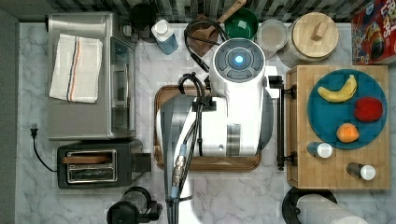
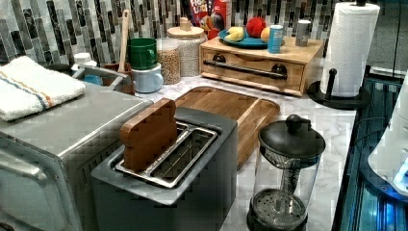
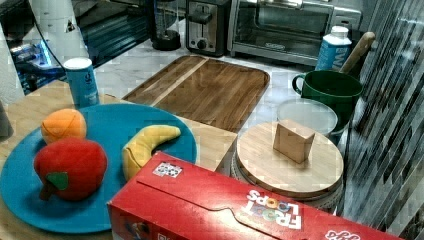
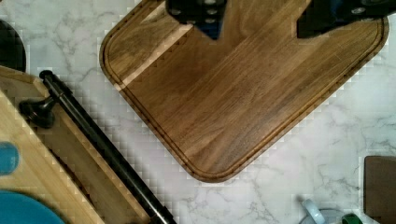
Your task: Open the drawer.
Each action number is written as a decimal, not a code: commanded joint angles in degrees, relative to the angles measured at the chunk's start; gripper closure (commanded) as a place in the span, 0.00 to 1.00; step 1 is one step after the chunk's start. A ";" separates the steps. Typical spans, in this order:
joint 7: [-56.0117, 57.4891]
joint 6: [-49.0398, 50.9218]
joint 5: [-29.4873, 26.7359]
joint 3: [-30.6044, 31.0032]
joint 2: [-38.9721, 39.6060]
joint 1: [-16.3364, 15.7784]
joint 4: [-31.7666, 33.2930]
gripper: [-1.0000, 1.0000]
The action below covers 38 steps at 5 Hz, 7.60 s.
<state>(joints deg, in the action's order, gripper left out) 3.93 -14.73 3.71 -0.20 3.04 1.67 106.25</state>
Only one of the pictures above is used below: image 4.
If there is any black round object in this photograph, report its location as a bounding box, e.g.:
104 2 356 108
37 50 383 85
0 20 26 72

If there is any white mug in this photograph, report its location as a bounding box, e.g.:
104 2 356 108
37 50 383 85
299 199 344 224

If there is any dark wooden cutting board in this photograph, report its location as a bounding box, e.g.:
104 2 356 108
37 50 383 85
100 0 389 182

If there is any green object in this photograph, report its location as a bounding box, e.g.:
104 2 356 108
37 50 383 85
342 214 363 224

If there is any black metal drawer handle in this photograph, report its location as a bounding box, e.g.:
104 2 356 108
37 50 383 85
19 70 177 224

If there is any small blue round object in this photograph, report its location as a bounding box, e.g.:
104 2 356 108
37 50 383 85
0 142 20 175

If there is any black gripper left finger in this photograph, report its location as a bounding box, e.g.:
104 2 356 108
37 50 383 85
165 0 227 40

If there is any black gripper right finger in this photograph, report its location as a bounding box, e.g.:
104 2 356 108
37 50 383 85
296 0 396 38

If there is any blue plate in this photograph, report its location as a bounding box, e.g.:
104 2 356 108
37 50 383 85
0 190 65 224

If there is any brown square coaster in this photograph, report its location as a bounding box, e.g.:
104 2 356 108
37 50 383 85
363 156 396 224

